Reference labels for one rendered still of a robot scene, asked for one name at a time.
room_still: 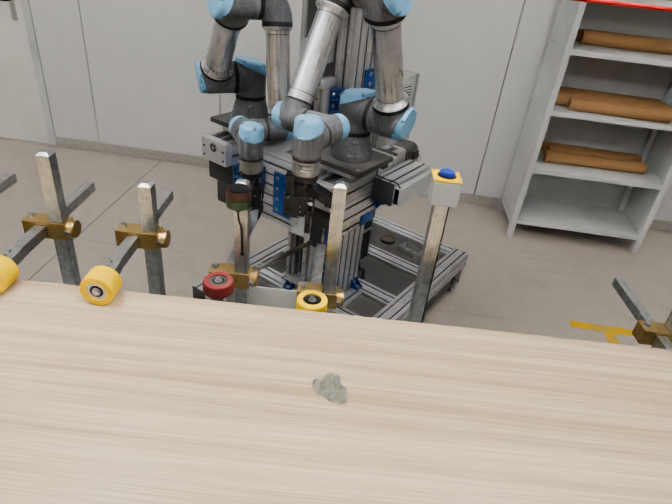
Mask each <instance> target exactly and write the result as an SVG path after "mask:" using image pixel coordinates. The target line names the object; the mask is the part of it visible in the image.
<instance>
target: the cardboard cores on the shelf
mask: <svg viewBox="0 0 672 504"><path fill-rule="evenodd" d="M575 41H578V42H579V44H586V45H594V46H602V47H610V48H618V49H626V50H634V51H642V52H650V53H658V54H666V55H672V40H671V39H663V38H655V37H647V36H639V35H631V34H623V33H615V32H607V31H599V30H590V29H579V30H578V33H577V36H576V40H575ZM555 104H557V105H564V106H567V110H573V111H580V112H588V113H595V114H602V115H609V116H617V117H624V118H631V119H638V120H646V121H653V122H660V123H667V124H669V123H670V122H671V121H672V107H671V106H667V103H666V102H661V100H660V99H653V98H645V97H638V96H630V95H623V94H615V93H608V92H600V91H593V90H585V89H578V88H570V87H563V86H560V89H559V93H558V96H557V99H556V102H555ZM540 151H544V153H543V158H542V160H543V162H551V163H559V164H567V165H575V166H583V167H590V168H598V169H606V170H614V171H622V172H630V173H638V174H644V173H645V172H646V170H647V163H645V162H641V161H642V155H637V154H630V153H623V152H616V151H609V150H602V149H595V148H588V147H581V146H574V145H567V144H561V143H554V142H547V141H543V142H542V146H541V149H540Z"/></svg>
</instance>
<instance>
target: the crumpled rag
mask: <svg viewBox="0 0 672 504"><path fill-rule="evenodd" d="M312 388H314V389H315V391H316V392H317V395H318V396H325V397H326V399H327V400H328V401H330V402H331V401H333V402H336V403H337V404H340V403H341V402H342V401H346V402H347V399H346V394H347V392H348V390H347V388H346V387H345V386H343V385H341V378H340V376H339V375H337V374H332V373H326V374H325V375H324V377H323V379H319V378H315V379H313V387H312Z"/></svg>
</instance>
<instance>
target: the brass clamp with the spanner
mask: <svg viewBox="0 0 672 504"><path fill-rule="evenodd" d="M218 263H219V262H218ZM219 266H220V267H219V268H218V269H213V268H212V265H211V267H210V269H209V271H208V274H210V273H212V272H226V273H228V274H230V275H231V276H232V277H233V278H234V288H237V289H246V290H249V289H250V287H257V286H258V282H259V270H254V269H253V267H252V266H249V270H248V273H247V274H244V273H235V264H228V263H219Z"/></svg>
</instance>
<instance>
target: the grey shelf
mask: <svg viewBox="0 0 672 504"><path fill-rule="evenodd" d="M579 29H590V30H599V31H607V32H615V33H623V34H631V35H639V36H647V37H655V38H663V39H671V40H672V12H668V11H660V10H651V9H642V8H633V7H624V6H616V5H607V4H598V3H589V2H580V1H572V0H558V3H557V7H556V10H555V13H554V17H553V20H552V24H551V27H550V30H549V34H548V37H547V41H546V44H545V47H544V51H543V54H542V58H541V61H540V65H539V68H538V71H537V75H536V78H535V82H534V85H533V88H532V92H531V95H530V99H529V102H528V105H527V109H526V112H525V116H524V119H523V122H522V126H521V129H520V133H519V136H518V140H517V143H516V146H515V150H514V153H513V157H512V160H511V163H510V167H509V170H508V174H507V177H506V180H505V184H504V187H503V191H502V194H501V197H500V201H499V204H498V210H502V211H503V210H504V209H505V212H506V215H507V218H508V221H509V225H508V228H507V231H506V235H507V236H513V233H514V230H515V227H516V223H517V224H525V225H532V226H539V227H546V228H553V229H560V230H567V231H574V232H581V233H589V234H596V235H603V236H610V237H617V238H624V239H631V240H633V242H632V244H631V247H630V249H629V252H630V253H633V254H637V252H638V250H639V248H640V245H641V243H642V241H643V239H644V237H645V235H646V233H647V231H648V229H649V227H650V224H651V222H652V220H653V218H654V216H655V214H656V212H657V210H658V208H659V206H660V204H661V201H662V199H663V197H664V195H665V193H666V191H667V189H668V187H669V185H670V183H671V181H672V121H671V122H670V123H669V124H667V123H660V122H653V121H646V120H638V119H631V118H624V117H617V116H609V115H602V114H595V113H588V112H580V111H573V110H567V106H564V105H557V104H555V102H556V99H557V96H558V93H559V89H560V86H563V87H570V88H578V89H585V90H593V91H600V92H608V93H615V94H623V95H630V96H638V97H645V98H653V99H660V100H661V102H666V103H667V106H671V107H672V79H671V78H672V55H666V54H658V53H650V52H642V51H634V50H626V49H618V48H610V47H602V46H594V45H586V44H579V42H578V41H575V40H576V36H577V33H578V30H579ZM670 81H671V82H670ZM669 83H670V84H669ZM668 85H669V86H668ZM667 88H668V89H667ZM666 90H667V91H666ZM665 92H666V93H665ZM664 95H665V96H664ZM663 97H664V98H663ZM662 99H663V100H662ZM648 132H649V133H648ZM647 134H648V135H647ZM645 139H646V140H645ZM543 141H547V142H554V143H561V144H567V145H574V146H581V147H588V148H595V149H602V150H609V151H616V152H623V153H630V154H637V155H642V161H641V162H645V163H647V170H646V172H645V173H644V174H638V173H630V172H622V171H614V170H606V169H598V168H590V167H583V166H575V165H567V164H559V163H551V162H543V160H542V158H543V153H544V151H540V149H541V146H542V142H543ZM644 141H645V142H644ZM642 146H643V147H642ZM641 148H642V149H641ZM639 153H640V154H639ZM624 188H625V189H624ZM623 190H624V191H623ZM621 195H622V196H621ZM620 197H621V198H620ZM618 202H619V203H618ZM617 204H618V205H617Z"/></svg>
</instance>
